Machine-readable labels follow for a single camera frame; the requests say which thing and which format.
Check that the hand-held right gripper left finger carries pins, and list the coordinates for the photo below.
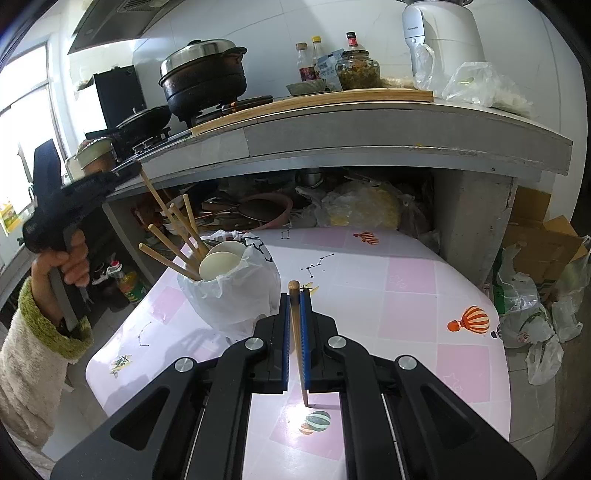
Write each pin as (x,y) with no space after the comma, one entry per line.
(282,350)

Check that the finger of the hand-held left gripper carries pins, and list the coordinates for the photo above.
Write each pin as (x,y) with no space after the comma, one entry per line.
(127,174)

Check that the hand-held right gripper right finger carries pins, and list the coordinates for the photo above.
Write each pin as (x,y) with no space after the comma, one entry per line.
(304,341)

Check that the white plastic bag liner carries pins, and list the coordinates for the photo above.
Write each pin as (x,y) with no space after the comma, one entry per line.
(249,295)

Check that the white plastic soup ladle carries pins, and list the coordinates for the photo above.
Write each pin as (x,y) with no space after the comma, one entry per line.
(219,266)

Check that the white plastic rice spoon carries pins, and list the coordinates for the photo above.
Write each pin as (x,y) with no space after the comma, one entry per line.
(231,248)

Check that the person's left hand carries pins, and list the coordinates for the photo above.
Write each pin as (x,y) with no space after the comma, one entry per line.
(76,258)

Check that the brown ceramic pot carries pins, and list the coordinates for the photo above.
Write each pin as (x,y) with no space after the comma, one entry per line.
(97,159)

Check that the black wok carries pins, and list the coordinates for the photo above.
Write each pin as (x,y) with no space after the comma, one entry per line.
(143,120)

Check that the window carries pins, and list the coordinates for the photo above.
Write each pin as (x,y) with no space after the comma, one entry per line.
(23,129)

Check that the cooking oil bottle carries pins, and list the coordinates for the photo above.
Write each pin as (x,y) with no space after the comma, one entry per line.
(129,284)

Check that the gas stove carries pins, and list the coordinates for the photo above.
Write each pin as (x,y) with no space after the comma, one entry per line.
(217,110)

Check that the black stockpot with steel lid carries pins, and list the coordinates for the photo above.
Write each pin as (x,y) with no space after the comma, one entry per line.
(203,78)

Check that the pink plastic basin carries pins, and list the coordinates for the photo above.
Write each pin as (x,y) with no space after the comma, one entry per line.
(272,212)

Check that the plastic bag of dried food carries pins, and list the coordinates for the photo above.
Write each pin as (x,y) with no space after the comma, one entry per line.
(360,207)

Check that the steel range hood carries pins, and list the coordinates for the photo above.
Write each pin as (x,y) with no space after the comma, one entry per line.
(115,23)

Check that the small steel pot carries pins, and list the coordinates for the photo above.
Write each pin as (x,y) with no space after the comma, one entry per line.
(309,177)

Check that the brown cap sauce bottle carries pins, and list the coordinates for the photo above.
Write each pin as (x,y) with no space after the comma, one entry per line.
(302,64)

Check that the wooden cutting board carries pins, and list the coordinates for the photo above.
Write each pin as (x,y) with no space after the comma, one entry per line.
(323,102)

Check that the green print plastic bag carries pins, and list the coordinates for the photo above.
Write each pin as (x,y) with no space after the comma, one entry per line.
(521,304)

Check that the yellow cap sauce bottle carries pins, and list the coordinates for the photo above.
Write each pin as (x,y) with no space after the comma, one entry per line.
(316,55)

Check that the sauce bottles on counter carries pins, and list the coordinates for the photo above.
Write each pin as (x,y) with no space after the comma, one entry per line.
(328,64)

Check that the small white plastic bag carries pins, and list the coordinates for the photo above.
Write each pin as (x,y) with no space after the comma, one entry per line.
(545,362)

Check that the glass pickle jar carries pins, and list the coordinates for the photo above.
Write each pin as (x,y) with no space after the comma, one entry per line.
(358,71)

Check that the cardboard box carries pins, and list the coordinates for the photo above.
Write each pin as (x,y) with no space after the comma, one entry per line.
(540,244)

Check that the clear plastic bag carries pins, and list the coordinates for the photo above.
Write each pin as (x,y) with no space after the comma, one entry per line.
(427,69)

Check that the crumpled white plastic bag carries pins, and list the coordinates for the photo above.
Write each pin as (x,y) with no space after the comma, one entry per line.
(480,87)

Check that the white kitchen appliance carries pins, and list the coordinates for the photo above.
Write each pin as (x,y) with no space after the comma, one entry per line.
(452,32)

